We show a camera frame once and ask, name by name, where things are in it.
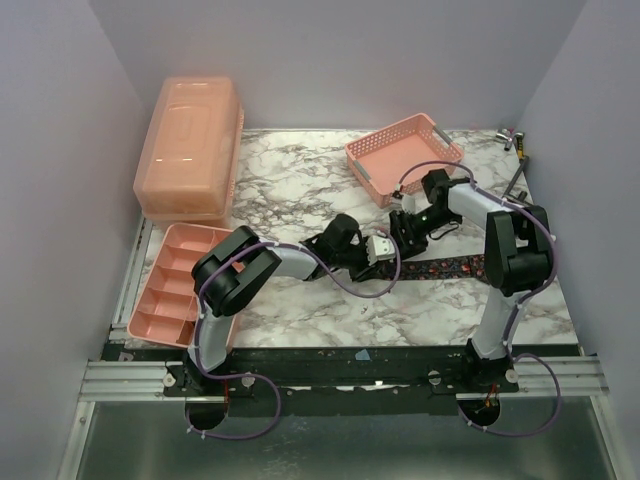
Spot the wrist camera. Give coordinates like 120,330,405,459
366,235,396,265
390,184,417,214

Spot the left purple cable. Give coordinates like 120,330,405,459
192,229,402,441

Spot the pink perforated basket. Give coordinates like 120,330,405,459
345,113,464,208

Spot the pink translucent storage box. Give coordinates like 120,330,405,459
133,76,244,228

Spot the purple cable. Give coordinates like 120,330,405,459
394,160,562,437
192,229,402,441

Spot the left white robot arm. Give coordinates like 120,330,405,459
187,214,401,395

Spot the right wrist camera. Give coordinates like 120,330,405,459
390,184,417,214

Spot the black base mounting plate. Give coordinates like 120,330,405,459
99,339,521,419

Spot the pink divided organizer tray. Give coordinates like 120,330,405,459
127,223,231,349

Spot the dark floral necktie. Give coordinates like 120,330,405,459
398,254,489,284

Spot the aluminium rail frame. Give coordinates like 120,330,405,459
58,347,633,479

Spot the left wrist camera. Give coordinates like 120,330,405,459
366,235,396,265

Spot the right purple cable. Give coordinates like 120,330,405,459
394,160,562,437

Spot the grey metal clamp tool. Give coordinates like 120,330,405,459
495,128,529,203

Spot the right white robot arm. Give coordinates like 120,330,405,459
389,169,556,392

